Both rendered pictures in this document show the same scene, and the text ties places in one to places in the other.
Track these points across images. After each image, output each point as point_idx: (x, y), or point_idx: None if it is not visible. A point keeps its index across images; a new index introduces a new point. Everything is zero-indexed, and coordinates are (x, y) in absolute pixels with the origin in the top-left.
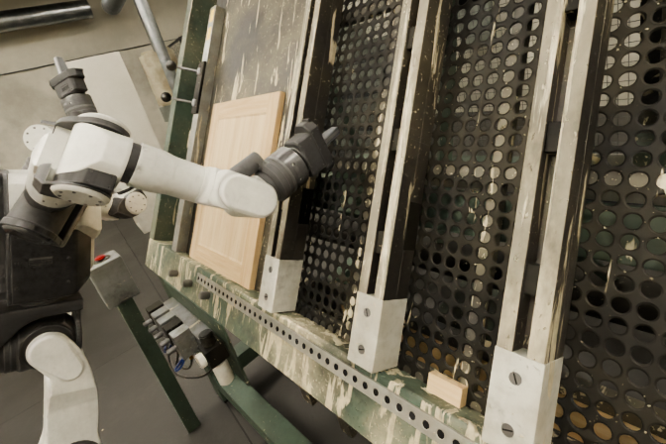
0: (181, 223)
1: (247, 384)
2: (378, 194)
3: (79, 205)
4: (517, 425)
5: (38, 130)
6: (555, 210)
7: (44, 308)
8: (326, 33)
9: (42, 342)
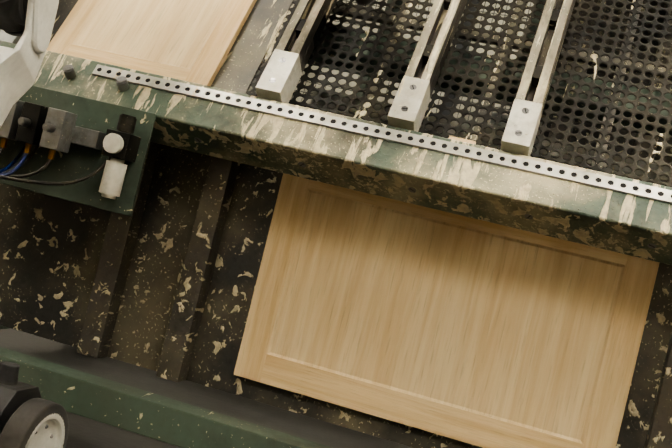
0: None
1: (130, 212)
2: (431, 21)
3: None
4: (524, 130)
5: None
6: (554, 42)
7: None
8: None
9: None
